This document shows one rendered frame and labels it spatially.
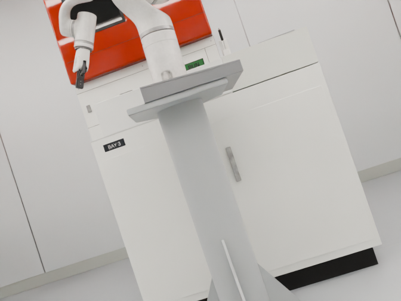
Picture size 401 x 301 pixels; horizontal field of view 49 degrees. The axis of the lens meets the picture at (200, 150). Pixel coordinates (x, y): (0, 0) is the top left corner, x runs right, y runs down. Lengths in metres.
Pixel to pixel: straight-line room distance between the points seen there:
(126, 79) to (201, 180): 1.19
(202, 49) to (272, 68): 0.74
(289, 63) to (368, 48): 2.33
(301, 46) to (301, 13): 2.25
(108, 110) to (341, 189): 0.97
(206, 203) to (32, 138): 3.06
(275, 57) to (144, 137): 0.60
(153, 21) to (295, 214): 0.89
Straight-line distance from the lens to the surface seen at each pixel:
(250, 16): 4.02
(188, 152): 1.42
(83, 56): 2.03
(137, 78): 2.47
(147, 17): 1.52
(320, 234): 1.80
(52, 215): 4.28
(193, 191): 1.43
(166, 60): 1.48
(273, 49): 1.79
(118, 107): 1.83
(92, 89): 2.54
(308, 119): 1.76
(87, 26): 2.07
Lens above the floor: 0.60
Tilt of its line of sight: 1 degrees up
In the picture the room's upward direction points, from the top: 19 degrees counter-clockwise
